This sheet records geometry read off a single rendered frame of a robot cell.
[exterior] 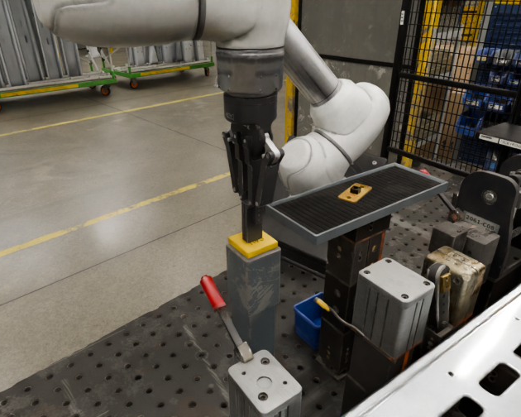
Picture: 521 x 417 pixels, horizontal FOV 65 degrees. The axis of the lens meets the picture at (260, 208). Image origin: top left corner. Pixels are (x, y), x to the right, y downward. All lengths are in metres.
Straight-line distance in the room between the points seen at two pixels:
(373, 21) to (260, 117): 2.83
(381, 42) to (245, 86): 2.81
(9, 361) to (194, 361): 1.37
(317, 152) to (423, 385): 0.68
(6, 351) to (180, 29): 2.07
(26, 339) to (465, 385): 2.07
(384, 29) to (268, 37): 2.79
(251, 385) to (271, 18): 0.46
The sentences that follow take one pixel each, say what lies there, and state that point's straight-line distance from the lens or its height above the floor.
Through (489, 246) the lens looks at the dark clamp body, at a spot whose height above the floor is 1.07.
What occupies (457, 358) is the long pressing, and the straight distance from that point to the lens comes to 0.76.
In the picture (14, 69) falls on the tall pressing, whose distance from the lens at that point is 7.20.
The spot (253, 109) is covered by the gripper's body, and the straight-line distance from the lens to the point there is 0.56.
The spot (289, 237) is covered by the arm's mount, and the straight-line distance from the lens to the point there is 1.38.
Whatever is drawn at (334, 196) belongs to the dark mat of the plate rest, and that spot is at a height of 1.16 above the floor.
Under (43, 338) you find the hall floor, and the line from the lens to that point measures 2.39.
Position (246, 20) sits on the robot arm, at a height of 1.48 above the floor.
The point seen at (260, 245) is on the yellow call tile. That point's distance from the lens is 0.66.
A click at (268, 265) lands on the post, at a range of 0.68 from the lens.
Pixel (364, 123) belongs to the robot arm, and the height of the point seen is 1.18.
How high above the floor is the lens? 1.51
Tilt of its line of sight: 28 degrees down
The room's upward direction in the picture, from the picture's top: straight up
